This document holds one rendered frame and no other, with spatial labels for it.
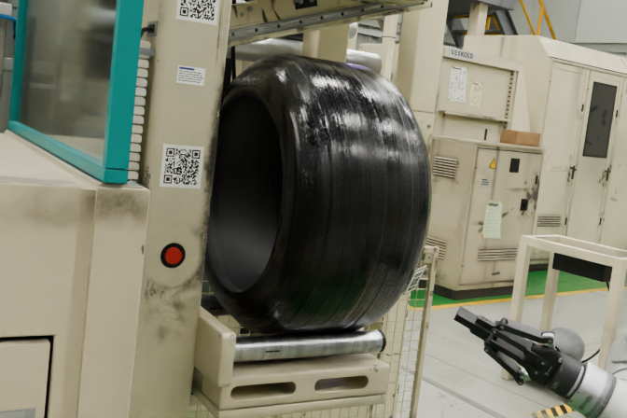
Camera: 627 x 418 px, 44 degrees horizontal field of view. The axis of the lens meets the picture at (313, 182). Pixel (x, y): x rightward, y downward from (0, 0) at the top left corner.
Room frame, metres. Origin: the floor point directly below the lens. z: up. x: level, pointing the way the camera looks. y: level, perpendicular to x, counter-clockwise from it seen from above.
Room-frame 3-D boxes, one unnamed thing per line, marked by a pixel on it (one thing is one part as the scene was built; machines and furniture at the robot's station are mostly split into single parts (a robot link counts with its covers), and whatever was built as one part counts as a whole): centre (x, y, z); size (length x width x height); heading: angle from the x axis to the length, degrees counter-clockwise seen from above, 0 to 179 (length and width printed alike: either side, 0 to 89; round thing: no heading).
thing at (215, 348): (1.46, 0.21, 0.90); 0.40 x 0.03 x 0.10; 30
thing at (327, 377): (1.42, -0.02, 0.83); 0.36 x 0.09 x 0.06; 120
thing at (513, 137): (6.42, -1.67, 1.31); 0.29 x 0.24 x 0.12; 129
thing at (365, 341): (1.43, -0.02, 0.90); 0.35 x 0.05 x 0.05; 120
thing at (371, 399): (1.55, 0.05, 0.80); 0.37 x 0.36 x 0.02; 30
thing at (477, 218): (6.33, -1.37, 0.62); 0.91 x 0.58 x 1.25; 129
